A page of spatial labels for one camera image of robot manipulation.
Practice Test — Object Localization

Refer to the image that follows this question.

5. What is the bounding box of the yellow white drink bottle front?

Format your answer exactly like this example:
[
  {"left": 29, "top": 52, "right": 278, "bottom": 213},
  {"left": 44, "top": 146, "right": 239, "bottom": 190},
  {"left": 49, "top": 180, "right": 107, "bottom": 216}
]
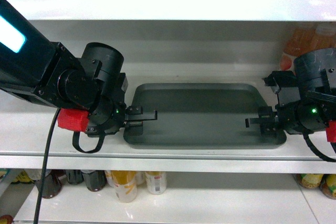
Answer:
[{"left": 111, "top": 170, "right": 138, "bottom": 202}]

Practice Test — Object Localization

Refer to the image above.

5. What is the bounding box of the white metal store shelf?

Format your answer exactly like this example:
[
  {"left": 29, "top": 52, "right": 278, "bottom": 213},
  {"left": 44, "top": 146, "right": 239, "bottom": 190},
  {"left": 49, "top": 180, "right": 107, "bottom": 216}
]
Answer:
[{"left": 8, "top": 0, "right": 335, "bottom": 223}]

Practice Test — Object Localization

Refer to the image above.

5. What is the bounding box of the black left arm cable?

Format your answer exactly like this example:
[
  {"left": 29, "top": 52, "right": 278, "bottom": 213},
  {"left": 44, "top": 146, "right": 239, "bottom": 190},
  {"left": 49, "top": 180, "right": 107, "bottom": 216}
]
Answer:
[{"left": 33, "top": 108, "right": 61, "bottom": 224}]

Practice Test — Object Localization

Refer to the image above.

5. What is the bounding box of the red block left wrist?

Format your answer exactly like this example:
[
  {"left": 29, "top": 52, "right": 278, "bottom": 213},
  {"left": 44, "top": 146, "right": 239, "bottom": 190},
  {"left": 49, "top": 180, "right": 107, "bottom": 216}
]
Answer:
[{"left": 57, "top": 109, "right": 89, "bottom": 132}]

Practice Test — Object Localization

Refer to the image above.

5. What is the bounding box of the dark tea bottle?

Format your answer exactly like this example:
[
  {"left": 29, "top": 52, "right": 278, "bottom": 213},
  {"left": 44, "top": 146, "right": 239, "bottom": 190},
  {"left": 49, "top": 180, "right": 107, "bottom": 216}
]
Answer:
[
  {"left": 36, "top": 169, "right": 62, "bottom": 199},
  {"left": 81, "top": 170, "right": 107, "bottom": 191}
]

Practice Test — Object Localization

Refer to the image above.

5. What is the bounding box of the dark tea bottle left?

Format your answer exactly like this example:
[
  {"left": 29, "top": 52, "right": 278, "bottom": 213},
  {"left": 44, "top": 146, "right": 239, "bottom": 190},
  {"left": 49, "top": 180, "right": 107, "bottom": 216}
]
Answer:
[{"left": 36, "top": 169, "right": 62, "bottom": 199}]

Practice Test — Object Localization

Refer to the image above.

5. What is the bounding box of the grey rectangular serving tray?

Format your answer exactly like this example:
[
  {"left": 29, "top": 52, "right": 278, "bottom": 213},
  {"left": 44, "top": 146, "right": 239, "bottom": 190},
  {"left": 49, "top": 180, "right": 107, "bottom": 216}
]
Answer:
[{"left": 123, "top": 83, "right": 287, "bottom": 149}]

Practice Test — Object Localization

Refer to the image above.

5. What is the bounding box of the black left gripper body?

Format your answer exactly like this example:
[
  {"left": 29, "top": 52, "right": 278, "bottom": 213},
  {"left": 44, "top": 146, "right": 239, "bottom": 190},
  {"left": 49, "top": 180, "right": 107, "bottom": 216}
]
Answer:
[{"left": 86, "top": 73, "right": 128, "bottom": 137}]

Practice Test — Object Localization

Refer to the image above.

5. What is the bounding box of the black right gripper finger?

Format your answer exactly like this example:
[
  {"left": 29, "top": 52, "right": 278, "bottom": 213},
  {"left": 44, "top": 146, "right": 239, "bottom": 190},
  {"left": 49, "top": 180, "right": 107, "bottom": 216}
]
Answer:
[
  {"left": 245, "top": 106, "right": 277, "bottom": 127},
  {"left": 260, "top": 123, "right": 277, "bottom": 136}
]

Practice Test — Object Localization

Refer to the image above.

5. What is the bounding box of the peach juice bottle middle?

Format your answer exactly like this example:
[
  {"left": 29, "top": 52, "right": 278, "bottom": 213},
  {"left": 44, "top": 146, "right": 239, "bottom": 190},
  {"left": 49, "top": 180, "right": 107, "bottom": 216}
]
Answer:
[{"left": 310, "top": 23, "right": 335, "bottom": 51}]

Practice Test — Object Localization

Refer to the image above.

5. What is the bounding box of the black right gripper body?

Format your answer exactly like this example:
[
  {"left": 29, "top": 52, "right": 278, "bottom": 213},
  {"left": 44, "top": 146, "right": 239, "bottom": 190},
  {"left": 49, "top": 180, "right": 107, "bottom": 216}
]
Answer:
[{"left": 263, "top": 71, "right": 329, "bottom": 134}]

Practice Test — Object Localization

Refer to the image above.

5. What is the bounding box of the white drink bottle red label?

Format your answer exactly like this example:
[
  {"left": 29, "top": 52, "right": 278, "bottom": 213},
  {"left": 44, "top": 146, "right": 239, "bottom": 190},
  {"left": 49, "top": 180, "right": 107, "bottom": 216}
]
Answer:
[{"left": 145, "top": 171, "right": 167, "bottom": 195}]

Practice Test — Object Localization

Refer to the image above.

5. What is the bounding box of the dark tea bottle right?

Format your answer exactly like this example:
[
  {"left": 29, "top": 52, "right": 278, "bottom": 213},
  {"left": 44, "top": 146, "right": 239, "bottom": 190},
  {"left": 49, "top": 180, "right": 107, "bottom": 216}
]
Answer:
[{"left": 81, "top": 170, "right": 107, "bottom": 191}]

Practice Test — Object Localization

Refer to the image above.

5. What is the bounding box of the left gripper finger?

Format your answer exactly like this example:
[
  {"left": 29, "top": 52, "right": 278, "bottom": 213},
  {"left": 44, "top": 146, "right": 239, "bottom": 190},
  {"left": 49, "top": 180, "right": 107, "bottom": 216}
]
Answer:
[
  {"left": 124, "top": 121, "right": 143, "bottom": 130},
  {"left": 125, "top": 105, "right": 158, "bottom": 121}
]

